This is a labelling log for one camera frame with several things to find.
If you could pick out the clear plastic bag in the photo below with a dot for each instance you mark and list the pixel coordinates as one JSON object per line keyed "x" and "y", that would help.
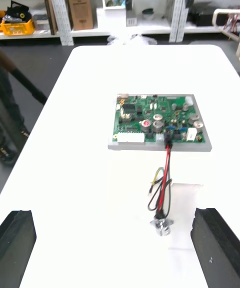
{"x": 140, "y": 38}

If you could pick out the black tripod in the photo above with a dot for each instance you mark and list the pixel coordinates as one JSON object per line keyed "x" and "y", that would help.
{"x": 27, "y": 85}

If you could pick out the white shelf with cardboard box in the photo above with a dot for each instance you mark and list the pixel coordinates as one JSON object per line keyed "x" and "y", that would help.
{"x": 80, "y": 10}

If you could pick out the white tube frame cart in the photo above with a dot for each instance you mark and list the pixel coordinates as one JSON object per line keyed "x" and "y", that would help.
{"x": 215, "y": 17}

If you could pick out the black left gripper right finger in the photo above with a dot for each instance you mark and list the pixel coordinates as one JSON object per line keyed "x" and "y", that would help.
{"x": 217, "y": 250}

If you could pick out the green circuit board, grey frame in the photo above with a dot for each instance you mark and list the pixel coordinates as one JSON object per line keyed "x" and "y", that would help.
{"x": 140, "y": 117}

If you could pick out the white shelf with yellow crate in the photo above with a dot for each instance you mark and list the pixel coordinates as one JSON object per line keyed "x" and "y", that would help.
{"x": 17, "y": 28}

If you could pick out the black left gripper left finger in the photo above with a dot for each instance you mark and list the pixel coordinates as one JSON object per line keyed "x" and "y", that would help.
{"x": 15, "y": 250}

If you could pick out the white shelf with black case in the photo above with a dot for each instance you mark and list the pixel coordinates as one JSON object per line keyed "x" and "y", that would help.
{"x": 205, "y": 17}

